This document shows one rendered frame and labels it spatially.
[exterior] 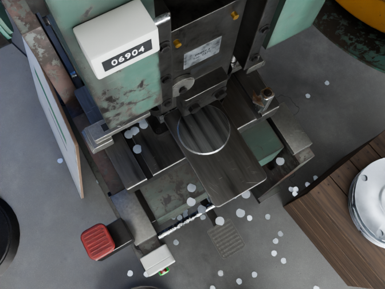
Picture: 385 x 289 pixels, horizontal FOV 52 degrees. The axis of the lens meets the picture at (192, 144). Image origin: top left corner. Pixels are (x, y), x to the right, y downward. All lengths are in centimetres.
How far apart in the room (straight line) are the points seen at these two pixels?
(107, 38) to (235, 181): 59
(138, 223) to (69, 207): 74
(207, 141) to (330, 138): 103
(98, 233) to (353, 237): 85
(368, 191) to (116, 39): 116
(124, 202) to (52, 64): 40
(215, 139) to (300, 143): 29
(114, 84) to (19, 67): 150
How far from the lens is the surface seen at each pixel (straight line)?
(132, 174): 98
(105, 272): 168
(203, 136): 92
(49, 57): 108
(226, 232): 151
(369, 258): 144
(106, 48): 38
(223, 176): 90
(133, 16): 39
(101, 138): 96
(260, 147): 108
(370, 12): 85
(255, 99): 96
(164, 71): 58
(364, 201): 141
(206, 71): 76
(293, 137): 111
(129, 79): 52
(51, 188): 176
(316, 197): 140
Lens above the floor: 165
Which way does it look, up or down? 73 degrees down
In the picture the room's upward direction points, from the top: 7 degrees clockwise
